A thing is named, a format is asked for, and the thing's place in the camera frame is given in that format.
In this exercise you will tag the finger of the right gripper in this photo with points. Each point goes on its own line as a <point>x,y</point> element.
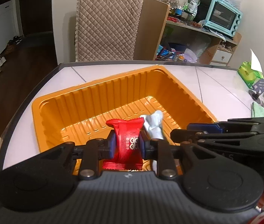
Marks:
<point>179,136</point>
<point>205,127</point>

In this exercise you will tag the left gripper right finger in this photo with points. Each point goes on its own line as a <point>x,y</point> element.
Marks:
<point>164,154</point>

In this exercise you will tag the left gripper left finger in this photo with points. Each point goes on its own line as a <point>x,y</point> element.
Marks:
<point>92,153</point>

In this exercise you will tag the grey-blue foil snack pouch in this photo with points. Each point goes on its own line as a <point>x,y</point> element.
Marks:
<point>153,125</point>

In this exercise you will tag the red candy pack white label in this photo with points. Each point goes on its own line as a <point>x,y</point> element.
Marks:
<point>127,155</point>

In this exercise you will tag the green folded cloth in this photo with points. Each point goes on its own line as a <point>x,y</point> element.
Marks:
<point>257,110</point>

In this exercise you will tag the orange plastic tray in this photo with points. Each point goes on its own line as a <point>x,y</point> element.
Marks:
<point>79,113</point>

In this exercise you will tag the grey phone stand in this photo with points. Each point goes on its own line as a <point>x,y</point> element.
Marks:
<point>257,90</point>

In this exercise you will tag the green tissue pack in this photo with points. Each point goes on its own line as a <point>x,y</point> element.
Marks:
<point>251,71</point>

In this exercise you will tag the wooden shelf unit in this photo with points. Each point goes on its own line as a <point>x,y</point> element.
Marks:
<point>154,28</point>

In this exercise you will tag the teal toaster oven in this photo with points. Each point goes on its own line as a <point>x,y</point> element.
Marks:
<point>223,17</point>

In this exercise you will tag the quilted beige chair back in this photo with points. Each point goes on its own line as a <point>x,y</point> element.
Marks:
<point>106,30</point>

